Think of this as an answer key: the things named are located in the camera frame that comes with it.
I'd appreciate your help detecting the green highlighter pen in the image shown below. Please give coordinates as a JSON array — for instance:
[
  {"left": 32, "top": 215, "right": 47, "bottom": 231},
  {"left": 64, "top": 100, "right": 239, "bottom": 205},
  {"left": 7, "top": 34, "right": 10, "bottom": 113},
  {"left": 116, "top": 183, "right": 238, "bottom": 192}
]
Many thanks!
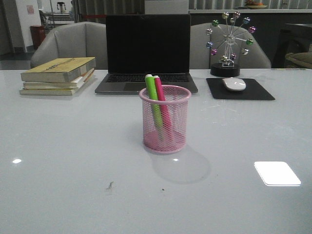
[{"left": 145, "top": 74, "right": 164, "bottom": 140}]

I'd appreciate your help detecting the pink highlighter pen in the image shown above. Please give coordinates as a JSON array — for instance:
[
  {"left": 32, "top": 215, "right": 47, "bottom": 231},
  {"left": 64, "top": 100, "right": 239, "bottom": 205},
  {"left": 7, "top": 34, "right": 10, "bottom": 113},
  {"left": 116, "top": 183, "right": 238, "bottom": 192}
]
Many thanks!
[{"left": 153, "top": 75, "right": 174, "bottom": 142}]

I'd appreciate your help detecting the pink mesh pen holder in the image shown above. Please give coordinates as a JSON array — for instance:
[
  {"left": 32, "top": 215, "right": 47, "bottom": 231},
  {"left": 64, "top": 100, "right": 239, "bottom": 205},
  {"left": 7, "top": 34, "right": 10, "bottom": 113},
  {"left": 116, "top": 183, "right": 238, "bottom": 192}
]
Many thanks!
[{"left": 139, "top": 85, "right": 191, "bottom": 154}]

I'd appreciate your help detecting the red bin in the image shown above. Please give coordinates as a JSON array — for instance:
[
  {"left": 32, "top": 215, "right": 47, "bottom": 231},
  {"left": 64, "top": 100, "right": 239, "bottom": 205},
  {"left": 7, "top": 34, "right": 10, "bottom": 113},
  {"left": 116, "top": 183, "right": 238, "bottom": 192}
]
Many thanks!
[{"left": 30, "top": 25, "right": 45, "bottom": 49}]

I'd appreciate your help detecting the grey armchair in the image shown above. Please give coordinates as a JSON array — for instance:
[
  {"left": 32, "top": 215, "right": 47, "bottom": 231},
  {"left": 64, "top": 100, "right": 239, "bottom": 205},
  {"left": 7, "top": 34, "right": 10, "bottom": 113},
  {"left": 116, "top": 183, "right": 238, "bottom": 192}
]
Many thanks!
[
  {"left": 30, "top": 21, "right": 108, "bottom": 70},
  {"left": 190, "top": 23, "right": 271, "bottom": 69}
]

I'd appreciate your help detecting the white computer mouse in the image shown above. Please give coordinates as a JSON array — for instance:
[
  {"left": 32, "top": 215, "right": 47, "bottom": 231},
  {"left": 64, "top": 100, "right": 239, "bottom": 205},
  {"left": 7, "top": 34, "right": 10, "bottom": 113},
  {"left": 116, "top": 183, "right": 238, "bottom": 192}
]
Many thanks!
[{"left": 222, "top": 77, "right": 246, "bottom": 91}]

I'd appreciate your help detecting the black mouse pad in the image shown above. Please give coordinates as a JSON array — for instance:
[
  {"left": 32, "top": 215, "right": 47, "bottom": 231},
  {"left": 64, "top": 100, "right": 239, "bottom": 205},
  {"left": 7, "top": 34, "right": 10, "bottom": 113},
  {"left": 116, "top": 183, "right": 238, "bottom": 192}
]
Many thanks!
[{"left": 206, "top": 78, "right": 275, "bottom": 100}]

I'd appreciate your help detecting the right grey armchair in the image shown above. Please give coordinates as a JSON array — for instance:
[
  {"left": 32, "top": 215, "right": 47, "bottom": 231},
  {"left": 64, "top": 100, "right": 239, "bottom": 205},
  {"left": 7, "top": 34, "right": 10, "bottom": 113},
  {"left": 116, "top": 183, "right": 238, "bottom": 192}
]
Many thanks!
[{"left": 190, "top": 23, "right": 271, "bottom": 69}]

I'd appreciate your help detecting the fruit bowl on counter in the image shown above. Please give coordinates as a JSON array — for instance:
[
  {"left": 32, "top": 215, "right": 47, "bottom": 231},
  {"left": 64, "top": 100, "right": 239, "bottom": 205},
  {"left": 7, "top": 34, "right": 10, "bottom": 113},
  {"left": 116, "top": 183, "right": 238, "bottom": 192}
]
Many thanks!
[{"left": 245, "top": 0, "right": 267, "bottom": 9}]

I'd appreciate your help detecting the left grey armchair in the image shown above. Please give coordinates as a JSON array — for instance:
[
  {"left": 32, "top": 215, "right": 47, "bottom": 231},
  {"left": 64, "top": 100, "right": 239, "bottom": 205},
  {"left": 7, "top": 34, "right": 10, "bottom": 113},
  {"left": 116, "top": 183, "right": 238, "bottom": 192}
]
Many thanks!
[{"left": 30, "top": 21, "right": 108, "bottom": 70}]

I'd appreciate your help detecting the ferris wheel desk ornament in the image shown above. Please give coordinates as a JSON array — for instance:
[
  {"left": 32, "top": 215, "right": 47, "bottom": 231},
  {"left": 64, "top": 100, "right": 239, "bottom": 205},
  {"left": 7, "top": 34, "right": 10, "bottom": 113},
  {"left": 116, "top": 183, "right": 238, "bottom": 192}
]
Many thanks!
[{"left": 206, "top": 11, "right": 254, "bottom": 78}]

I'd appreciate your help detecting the middle book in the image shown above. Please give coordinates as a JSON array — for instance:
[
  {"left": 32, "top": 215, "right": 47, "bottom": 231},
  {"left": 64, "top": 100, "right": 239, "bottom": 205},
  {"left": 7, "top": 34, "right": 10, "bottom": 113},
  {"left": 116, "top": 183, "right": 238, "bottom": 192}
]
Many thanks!
[{"left": 23, "top": 68, "right": 95, "bottom": 89}]

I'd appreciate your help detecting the top yellow book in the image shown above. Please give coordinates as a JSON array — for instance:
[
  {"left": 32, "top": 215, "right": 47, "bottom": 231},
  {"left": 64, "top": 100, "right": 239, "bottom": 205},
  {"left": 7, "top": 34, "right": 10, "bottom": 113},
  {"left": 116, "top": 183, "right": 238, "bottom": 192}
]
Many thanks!
[{"left": 20, "top": 57, "right": 96, "bottom": 82}]

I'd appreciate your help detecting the bottom book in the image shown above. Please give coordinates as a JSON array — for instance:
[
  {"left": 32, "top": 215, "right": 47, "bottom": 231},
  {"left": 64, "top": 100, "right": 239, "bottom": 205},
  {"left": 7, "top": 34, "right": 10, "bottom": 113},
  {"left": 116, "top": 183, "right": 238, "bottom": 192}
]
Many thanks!
[{"left": 19, "top": 87, "right": 80, "bottom": 96}]

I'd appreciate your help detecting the grey laptop computer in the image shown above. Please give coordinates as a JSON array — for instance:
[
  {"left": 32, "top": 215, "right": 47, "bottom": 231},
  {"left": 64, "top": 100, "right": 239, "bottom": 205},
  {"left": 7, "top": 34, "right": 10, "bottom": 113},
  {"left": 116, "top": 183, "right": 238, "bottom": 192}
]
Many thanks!
[{"left": 95, "top": 14, "right": 198, "bottom": 95}]

